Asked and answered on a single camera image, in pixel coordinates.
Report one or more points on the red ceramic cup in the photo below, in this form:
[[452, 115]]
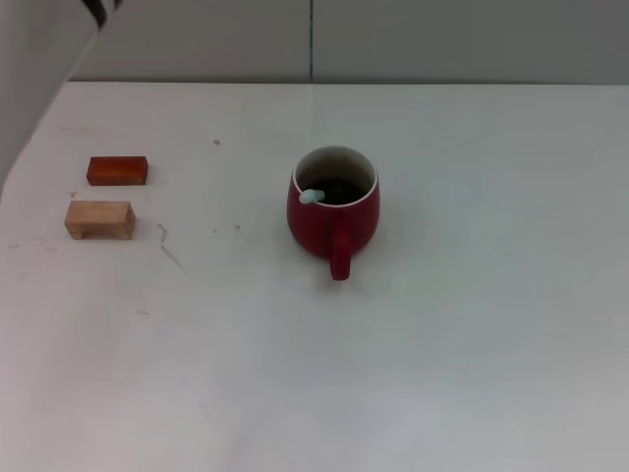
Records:
[[314, 231]]

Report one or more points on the reddish brown wooden block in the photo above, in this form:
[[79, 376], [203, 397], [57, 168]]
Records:
[[118, 170]]

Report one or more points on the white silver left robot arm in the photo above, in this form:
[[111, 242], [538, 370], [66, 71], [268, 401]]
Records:
[[34, 59]]

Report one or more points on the dark coffee liquid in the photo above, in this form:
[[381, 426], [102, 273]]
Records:
[[344, 189]]

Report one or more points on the light wooden block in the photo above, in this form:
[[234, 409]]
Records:
[[98, 216]]

